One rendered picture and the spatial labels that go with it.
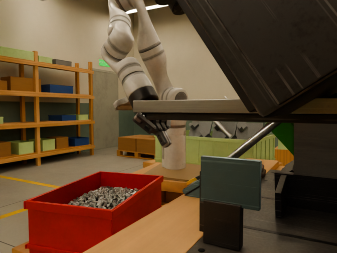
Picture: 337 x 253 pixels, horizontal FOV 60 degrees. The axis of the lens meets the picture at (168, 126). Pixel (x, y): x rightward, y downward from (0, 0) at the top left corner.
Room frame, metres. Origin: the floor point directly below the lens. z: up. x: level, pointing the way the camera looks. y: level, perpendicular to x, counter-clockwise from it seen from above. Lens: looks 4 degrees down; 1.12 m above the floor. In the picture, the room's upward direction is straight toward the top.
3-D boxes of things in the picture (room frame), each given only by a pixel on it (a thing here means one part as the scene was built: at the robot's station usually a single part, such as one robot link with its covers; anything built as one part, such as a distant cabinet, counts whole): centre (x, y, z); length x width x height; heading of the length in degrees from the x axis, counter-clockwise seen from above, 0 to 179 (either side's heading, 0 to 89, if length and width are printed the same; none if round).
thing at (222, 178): (0.45, -0.10, 0.97); 0.10 x 0.02 x 0.14; 61
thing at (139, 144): (6.80, 0.50, 0.22); 1.20 x 0.81 x 0.44; 56
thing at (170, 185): (1.22, -0.03, 0.83); 0.32 x 0.32 x 0.04; 67
